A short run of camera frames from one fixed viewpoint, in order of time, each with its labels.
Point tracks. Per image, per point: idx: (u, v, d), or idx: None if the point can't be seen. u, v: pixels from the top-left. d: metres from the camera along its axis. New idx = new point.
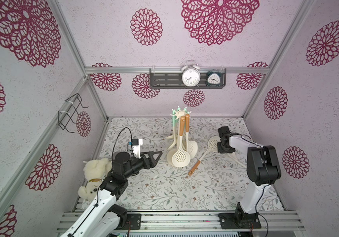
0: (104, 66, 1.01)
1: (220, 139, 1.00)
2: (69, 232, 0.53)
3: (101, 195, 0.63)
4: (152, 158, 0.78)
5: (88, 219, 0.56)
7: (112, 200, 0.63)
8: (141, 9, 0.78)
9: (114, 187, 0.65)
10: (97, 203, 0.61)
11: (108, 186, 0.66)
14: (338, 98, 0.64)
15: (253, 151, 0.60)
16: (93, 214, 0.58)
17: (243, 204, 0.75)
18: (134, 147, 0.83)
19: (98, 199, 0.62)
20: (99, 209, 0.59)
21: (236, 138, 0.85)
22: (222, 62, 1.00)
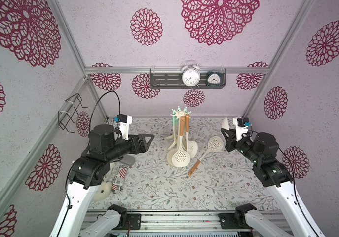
0: (104, 66, 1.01)
1: (256, 175, 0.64)
2: None
3: (73, 192, 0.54)
4: (143, 140, 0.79)
5: (66, 223, 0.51)
7: (89, 193, 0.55)
8: (141, 9, 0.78)
9: (90, 171, 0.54)
10: (70, 204, 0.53)
11: (81, 171, 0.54)
14: (338, 98, 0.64)
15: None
16: (70, 215, 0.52)
17: (248, 217, 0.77)
18: (121, 126, 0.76)
19: (70, 198, 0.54)
20: (75, 209, 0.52)
21: (286, 197, 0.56)
22: (223, 62, 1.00)
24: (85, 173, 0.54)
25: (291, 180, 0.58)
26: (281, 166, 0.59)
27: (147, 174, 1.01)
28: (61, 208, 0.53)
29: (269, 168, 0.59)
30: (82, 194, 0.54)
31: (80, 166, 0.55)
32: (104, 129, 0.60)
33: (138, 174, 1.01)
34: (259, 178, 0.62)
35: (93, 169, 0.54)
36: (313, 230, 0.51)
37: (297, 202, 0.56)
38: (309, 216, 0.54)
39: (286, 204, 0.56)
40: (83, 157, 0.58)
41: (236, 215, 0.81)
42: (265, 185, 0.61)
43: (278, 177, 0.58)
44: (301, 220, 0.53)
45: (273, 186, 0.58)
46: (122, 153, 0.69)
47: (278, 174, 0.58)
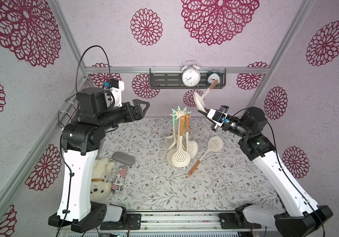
0: (104, 66, 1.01)
1: (243, 150, 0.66)
2: (63, 208, 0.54)
3: (70, 160, 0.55)
4: (138, 107, 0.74)
5: (73, 189, 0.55)
7: (89, 160, 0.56)
8: (141, 9, 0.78)
9: (83, 135, 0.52)
10: (71, 172, 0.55)
11: (73, 137, 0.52)
14: (338, 98, 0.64)
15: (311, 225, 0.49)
16: (74, 182, 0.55)
17: (246, 212, 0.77)
18: (112, 92, 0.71)
19: (70, 166, 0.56)
20: (78, 176, 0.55)
21: (271, 166, 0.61)
22: (223, 62, 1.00)
24: (78, 138, 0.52)
25: (274, 149, 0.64)
26: (264, 138, 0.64)
27: (148, 174, 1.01)
28: (65, 176, 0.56)
29: (254, 141, 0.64)
30: (80, 162, 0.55)
31: (71, 132, 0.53)
32: (94, 90, 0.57)
33: (138, 174, 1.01)
34: (244, 152, 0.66)
35: (86, 133, 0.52)
36: (298, 192, 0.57)
37: (282, 169, 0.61)
38: (292, 179, 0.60)
39: (272, 172, 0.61)
40: (74, 124, 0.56)
41: (236, 216, 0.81)
42: (249, 157, 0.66)
43: (262, 148, 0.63)
44: (286, 184, 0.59)
45: (257, 156, 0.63)
46: (116, 121, 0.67)
47: (262, 146, 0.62)
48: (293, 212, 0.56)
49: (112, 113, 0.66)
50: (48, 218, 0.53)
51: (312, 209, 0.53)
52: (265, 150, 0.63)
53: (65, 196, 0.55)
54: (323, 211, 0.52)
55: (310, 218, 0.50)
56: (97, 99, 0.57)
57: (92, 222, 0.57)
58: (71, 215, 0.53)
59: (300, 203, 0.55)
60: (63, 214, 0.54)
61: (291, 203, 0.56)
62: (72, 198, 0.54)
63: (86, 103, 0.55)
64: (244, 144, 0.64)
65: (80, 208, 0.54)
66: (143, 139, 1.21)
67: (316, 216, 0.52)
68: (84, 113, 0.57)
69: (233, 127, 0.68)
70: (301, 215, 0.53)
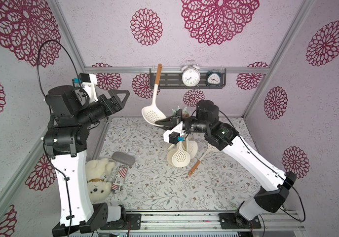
0: (104, 66, 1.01)
1: (212, 142, 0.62)
2: (66, 214, 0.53)
3: (61, 165, 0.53)
4: (115, 98, 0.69)
5: (72, 192, 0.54)
7: (81, 160, 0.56)
8: (141, 9, 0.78)
9: (69, 138, 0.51)
10: (66, 176, 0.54)
11: (58, 142, 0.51)
14: (338, 98, 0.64)
15: (286, 195, 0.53)
16: (72, 185, 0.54)
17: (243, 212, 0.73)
18: (85, 88, 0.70)
19: (63, 172, 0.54)
20: (74, 178, 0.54)
21: (241, 151, 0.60)
22: (222, 62, 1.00)
24: (64, 141, 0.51)
25: (238, 134, 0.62)
26: (225, 125, 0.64)
27: (148, 174, 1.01)
28: (59, 182, 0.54)
29: (218, 131, 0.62)
30: (73, 164, 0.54)
31: (54, 138, 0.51)
32: (62, 90, 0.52)
33: (138, 174, 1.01)
34: (213, 144, 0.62)
35: (71, 135, 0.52)
36: (269, 168, 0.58)
37: (249, 151, 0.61)
38: (260, 158, 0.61)
39: (243, 156, 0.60)
40: (54, 130, 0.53)
41: (238, 220, 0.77)
42: (219, 149, 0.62)
43: (228, 137, 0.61)
44: (257, 165, 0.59)
45: (226, 146, 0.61)
46: (96, 117, 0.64)
47: (227, 133, 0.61)
48: (268, 187, 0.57)
49: (89, 110, 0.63)
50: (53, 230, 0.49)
51: (283, 180, 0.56)
52: (231, 138, 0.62)
53: (64, 203, 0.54)
54: (291, 178, 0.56)
55: (284, 189, 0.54)
56: (69, 99, 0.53)
57: (97, 222, 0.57)
58: (77, 218, 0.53)
59: (274, 178, 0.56)
60: (67, 221, 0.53)
61: (266, 180, 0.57)
62: (75, 201, 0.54)
63: (59, 105, 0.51)
64: (210, 137, 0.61)
65: (84, 209, 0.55)
66: (143, 139, 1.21)
67: (287, 184, 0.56)
68: (59, 116, 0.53)
69: (193, 127, 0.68)
70: (276, 188, 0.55)
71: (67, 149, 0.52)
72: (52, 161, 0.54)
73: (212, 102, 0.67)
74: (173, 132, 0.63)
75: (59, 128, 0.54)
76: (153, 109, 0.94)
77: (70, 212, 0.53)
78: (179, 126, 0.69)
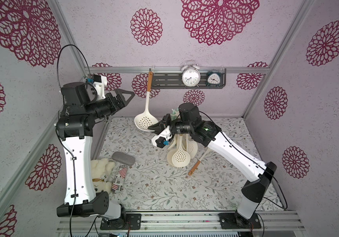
0: (104, 66, 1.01)
1: (198, 138, 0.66)
2: (71, 193, 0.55)
3: (70, 145, 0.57)
4: (120, 95, 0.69)
5: (78, 173, 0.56)
7: (88, 142, 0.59)
8: (141, 9, 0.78)
9: (79, 123, 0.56)
10: (74, 155, 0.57)
11: (69, 126, 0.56)
14: (338, 98, 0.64)
15: (266, 184, 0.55)
16: (78, 165, 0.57)
17: (241, 211, 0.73)
18: (96, 87, 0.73)
19: (71, 151, 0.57)
20: (80, 158, 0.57)
21: (223, 145, 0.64)
22: (222, 62, 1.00)
24: (74, 127, 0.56)
25: (220, 130, 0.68)
26: (209, 123, 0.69)
27: (148, 174, 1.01)
28: (66, 162, 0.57)
29: (202, 129, 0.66)
30: (80, 144, 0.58)
31: (66, 123, 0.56)
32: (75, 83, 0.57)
33: (138, 174, 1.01)
34: (198, 141, 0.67)
35: (81, 121, 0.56)
36: (250, 159, 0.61)
37: (232, 144, 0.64)
38: (242, 151, 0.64)
39: (225, 150, 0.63)
40: (64, 116, 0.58)
41: (238, 221, 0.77)
42: (205, 145, 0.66)
43: (211, 133, 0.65)
44: (239, 158, 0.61)
45: (209, 142, 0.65)
46: (101, 113, 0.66)
47: (210, 130, 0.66)
48: (250, 177, 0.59)
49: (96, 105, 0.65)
50: (57, 208, 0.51)
51: (264, 170, 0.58)
52: (214, 134, 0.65)
53: (70, 181, 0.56)
54: (271, 168, 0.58)
55: (264, 178, 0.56)
56: (81, 91, 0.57)
57: (99, 207, 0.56)
58: (80, 197, 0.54)
59: (254, 168, 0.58)
60: (72, 199, 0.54)
61: (247, 171, 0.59)
62: (80, 180, 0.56)
63: (71, 96, 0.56)
64: (195, 135, 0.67)
65: (87, 189, 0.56)
66: (143, 139, 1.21)
67: (267, 174, 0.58)
68: (71, 106, 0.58)
69: (179, 129, 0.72)
70: (257, 177, 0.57)
71: (76, 134, 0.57)
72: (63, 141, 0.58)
73: (192, 102, 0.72)
74: (160, 137, 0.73)
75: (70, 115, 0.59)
76: (146, 115, 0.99)
77: (75, 190, 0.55)
78: (166, 131, 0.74)
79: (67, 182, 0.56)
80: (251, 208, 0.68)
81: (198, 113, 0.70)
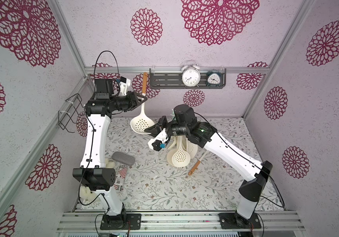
0: (104, 66, 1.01)
1: (195, 139, 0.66)
2: (86, 157, 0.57)
3: (94, 120, 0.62)
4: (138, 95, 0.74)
5: (94, 143, 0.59)
7: (108, 120, 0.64)
8: (141, 9, 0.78)
9: (103, 105, 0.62)
10: (94, 128, 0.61)
11: (94, 107, 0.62)
14: (338, 98, 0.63)
15: (262, 183, 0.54)
16: (96, 137, 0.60)
17: (242, 212, 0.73)
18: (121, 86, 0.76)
19: (93, 125, 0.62)
20: (99, 131, 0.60)
21: (219, 146, 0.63)
22: (222, 62, 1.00)
24: (97, 108, 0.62)
25: (215, 131, 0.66)
26: (204, 124, 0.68)
27: (148, 174, 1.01)
28: (87, 134, 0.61)
29: (198, 130, 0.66)
30: (101, 120, 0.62)
31: (93, 103, 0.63)
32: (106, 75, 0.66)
33: (138, 174, 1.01)
34: (195, 142, 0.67)
35: (104, 104, 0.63)
36: (245, 159, 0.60)
37: (227, 145, 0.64)
38: (238, 151, 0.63)
39: (221, 151, 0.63)
40: (91, 99, 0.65)
41: (238, 221, 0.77)
42: (201, 146, 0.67)
43: (207, 134, 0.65)
44: (234, 158, 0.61)
45: (206, 143, 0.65)
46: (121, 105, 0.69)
47: (206, 131, 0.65)
48: (247, 177, 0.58)
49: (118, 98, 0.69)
50: (74, 169, 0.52)
51: (260, 169, 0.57)
52: (210, 135, 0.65)
53: (88, 148, 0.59)
54: (266, 166, 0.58)
55: (259, 178, 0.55)
56: (110, 83, 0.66)
57: (107, 177, 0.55)
58: (93, 163, 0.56)
59: (250, 168, 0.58)
60: (86, 163, 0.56)
61: (244, 171, 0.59)
62: (95, 148, 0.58)
63: (100, 85, 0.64)
64: (191, 136, 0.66)
65: (100, 157, 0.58)
66: (143, 139, 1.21)
67: (264, 174, 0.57)
68: (98, 93, 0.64)
69: (175, 131, 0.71)
70: (253, 177, 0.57)
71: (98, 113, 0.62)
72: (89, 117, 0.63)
73: (187, 105, 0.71)
74: (156, 140, 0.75)
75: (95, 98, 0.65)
76: (142, 117, 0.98)
77: (90, 156, 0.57)
78: (162, 133, 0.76)
79: (85, 149, 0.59)
80: (250, 208, 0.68)
81: (192, 114, 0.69)
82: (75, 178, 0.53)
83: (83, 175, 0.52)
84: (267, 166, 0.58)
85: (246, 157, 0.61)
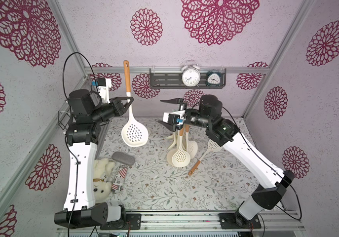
0: (104, 66, 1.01)
1: (215, 136, 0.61)
2: (70, 198, 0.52)
3: (76, 150, 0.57)
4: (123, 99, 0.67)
5: (80, 178, 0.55)
7: (93, 148, 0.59)
8: (141, 9, 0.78)
9: (87, 131, 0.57)
10: (78, 160, 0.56)
11: (77, 134, 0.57)
14: (338, 98, 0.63)
15: (282, 193, 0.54)
16: (82, 171, 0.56)
17: (242, 212, 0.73)
18: (100, 90, 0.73)
19: (76, 156, 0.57)
20: (85, 163, 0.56)
21: (241, 147, 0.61)
22: (222, 62, 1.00)
24: (81, 135, 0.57)
25: (239, 131, 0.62)
26: (227, 120, 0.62)
27: (148, 174, 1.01)
28: (71, 167, 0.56)
29: (220, 127, 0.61)
30: (86, 149, 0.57)
31: (75, 130, 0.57)
32: (81, 93, 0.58)
33: (138, 174, 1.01)
34: (213, 139, 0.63)
35: (88, 129, 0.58)
36: (268, 166, 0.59)
37: (249, 147, 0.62)
38: (260, 156, 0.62)
39: (243, 153, 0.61)
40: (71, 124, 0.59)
41: (238, 220, 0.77)
42: (219, 144, 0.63)
43: (229, 133, 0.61)
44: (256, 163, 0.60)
45: (226, 142, 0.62)
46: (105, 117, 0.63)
47: (228, 130, 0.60)
48: (266, 184, 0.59)
49: (100, 110, 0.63)
50: (55, 214, 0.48)
51: (281, 177, 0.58)
52: (232, 134, 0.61)
53: (72, 186, 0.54)
54: (289, 177, 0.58)
55: (282, 186, 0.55)
56: (87, 101, 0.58)
57: (99, 216, 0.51)
58: (79, 203, 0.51)
59: (271, 176, 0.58)
60: (71, 205, 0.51)
61: (264, 177, 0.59)
62: (81, 185, 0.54)
63: (78, 106, 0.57)
64: (211, 132, 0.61)
65: (88, 195, 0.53)
66: None
67: (284, 182, 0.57)
68: (78, 115, 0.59)
69: (194, 120, 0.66)
70: (274, 186, 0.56)
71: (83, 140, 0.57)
72: (70, 146, 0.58)
73: (213, 96, 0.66)
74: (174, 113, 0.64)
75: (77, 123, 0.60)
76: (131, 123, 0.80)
77: (75, 195, 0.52)
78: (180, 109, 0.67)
79: (68, 187, 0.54)
80: (255, 210, 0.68)
81: (220, 110, 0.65)
82: (60, 224, 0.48)
83: (69, 221, 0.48)
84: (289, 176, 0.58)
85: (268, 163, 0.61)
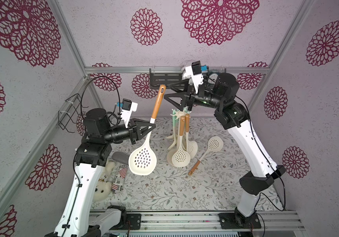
0: (104, 66, 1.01)
1: (224, 117, 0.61)
2: (62, 222, 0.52)
3: (81, 172, 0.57)
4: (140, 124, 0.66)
5: (77, 202, 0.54)
7: (97, 171, 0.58)
8: (142, 9, 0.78)
9: (96, 152, 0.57)
10: (80, 183, 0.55)
11: (86, 153, 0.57)
14: (338, 98, 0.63)
15: (271, 183, 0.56)
16: (80, 194, 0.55)
17: (241, 209, 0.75)
18: (124, 112, 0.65)
19: (79, 177, 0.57)
20: (86, 187, 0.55)
21: (245, 135, 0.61)
22: (222, 62, 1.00)
24: (91, 155, 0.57)
25: (249, 119, 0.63)
26: (239, 105, 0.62)
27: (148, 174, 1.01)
28: (72, 187, 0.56)
29: (231, 110, 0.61)
30: (90, 173, 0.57)
31: (85, 149, 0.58)
32: (97, 114, 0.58)
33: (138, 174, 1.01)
34: (220, 121, 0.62)
35: (97, 150, 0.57)
36: (264, 157, 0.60)
37: (253, 137, 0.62)
38: (261, 147, 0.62)
39: (245, 140, 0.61)
40: (84, 142, 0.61)
41: (237, 219, 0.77)
42: (226, 127, 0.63)
43: (239, 118, 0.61)
44: (255, 151, 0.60)
45: (233, 126, 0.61)
46: (118, 139, 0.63)
47: (239, 114, 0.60)
48: (257, 173, 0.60)
49: (114, 132, 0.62)
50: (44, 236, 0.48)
51: (273, 171, 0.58)
52: (241, 120, 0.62)
53: (67, 209, 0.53)
54: (281, 171, 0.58)
55: (271, 178, 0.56)
56: (101, 122, 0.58)
57: None
58: (70, 230, 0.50)
59: (265, 167, 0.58)
60: (62, 229, 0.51)
61: (257, 167, 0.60)
62: (76, 211, 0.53)
63: (92, 127, 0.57)
64: (221, 114, 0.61)
65: (80, 222, 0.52)
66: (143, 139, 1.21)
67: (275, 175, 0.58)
68: (91, 134, 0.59)
69: (207, 100, 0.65)
70: (263, 176, 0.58)
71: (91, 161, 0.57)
72: (76, 167, 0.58)
73: (233, 76, 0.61)
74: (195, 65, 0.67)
75: (89, 141, 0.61)
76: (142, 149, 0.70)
77: (67, 220, 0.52)
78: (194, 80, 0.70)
79: (64, 209, 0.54)
80: (250, 204, 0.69)
81: (236, 92, 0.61)
82: None
83: None
84: (281, 170, 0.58)
85: (266, 155, 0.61)
